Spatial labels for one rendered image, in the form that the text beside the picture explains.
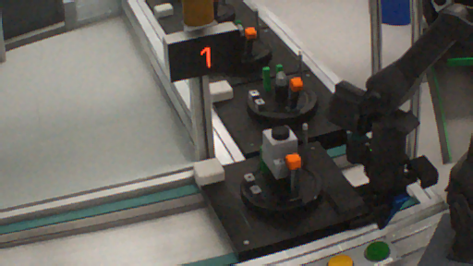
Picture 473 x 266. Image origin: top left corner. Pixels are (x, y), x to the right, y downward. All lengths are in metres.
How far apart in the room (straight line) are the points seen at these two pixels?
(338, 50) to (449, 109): 0.69
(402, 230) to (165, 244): 0.41
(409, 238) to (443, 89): 0.31
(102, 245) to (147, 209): 0.12
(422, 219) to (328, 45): 0.88
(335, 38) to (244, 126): 0.66
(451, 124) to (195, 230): 0.52
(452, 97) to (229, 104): 0.49
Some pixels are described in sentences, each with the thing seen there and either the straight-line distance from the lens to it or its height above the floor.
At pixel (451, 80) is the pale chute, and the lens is 1.41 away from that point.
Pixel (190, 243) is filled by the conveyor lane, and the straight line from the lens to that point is 1.31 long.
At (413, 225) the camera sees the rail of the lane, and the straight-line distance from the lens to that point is 1.27.
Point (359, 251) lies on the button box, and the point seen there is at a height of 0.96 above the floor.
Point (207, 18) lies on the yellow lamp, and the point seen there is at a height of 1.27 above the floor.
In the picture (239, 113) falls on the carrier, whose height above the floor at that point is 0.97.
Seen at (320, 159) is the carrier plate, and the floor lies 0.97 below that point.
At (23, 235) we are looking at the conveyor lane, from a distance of 1.36.
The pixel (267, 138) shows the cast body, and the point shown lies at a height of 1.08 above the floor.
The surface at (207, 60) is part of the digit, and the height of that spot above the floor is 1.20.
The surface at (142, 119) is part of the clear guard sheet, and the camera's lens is 1.33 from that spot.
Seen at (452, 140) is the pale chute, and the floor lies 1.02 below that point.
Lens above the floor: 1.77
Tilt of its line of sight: 33 degrees down
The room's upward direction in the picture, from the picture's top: 4 degrees counter-clockwise
